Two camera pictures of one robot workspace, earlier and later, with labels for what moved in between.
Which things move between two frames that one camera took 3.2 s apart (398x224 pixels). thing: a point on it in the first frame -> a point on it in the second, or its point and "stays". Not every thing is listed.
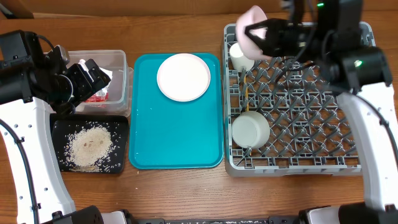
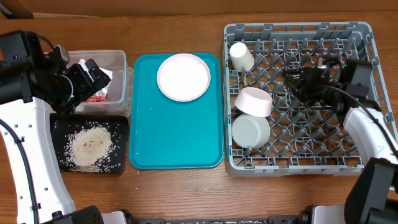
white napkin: [109, 73] stays
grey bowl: [250, 129] stays
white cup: [239, 60] stays
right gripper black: [270, 44] -> [305, 83]
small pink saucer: [247, 45] -> [254, 101]
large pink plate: [183, 77] stays
